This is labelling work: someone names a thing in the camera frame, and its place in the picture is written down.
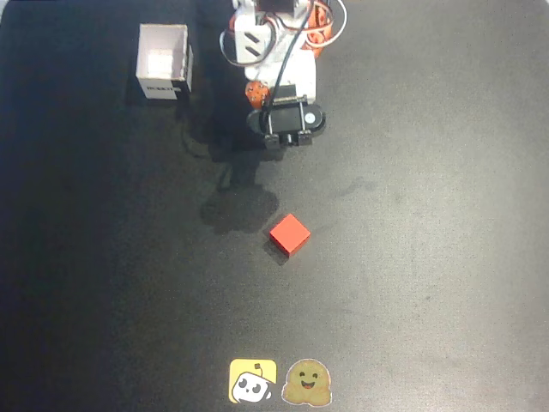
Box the red cube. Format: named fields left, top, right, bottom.
left=268, top=213, right=312, bottom=259

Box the white cardboard box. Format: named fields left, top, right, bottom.
left=135, top=23, right=195, bottom=102

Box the black webcam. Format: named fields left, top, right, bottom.
left=246, top=84, right=328, bottom=150

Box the black table mat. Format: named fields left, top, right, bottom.
left=0, top=0, right=549, bottom=412

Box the yellow robot sticker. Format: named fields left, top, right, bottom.
left=228, top=358, right=278, bottom=404

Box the smiling hugging face sticker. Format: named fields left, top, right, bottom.
left=281, top=358, right=334, bottom=406

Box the white cable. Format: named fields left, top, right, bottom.
left=316, top=0, right=348, bottom=47

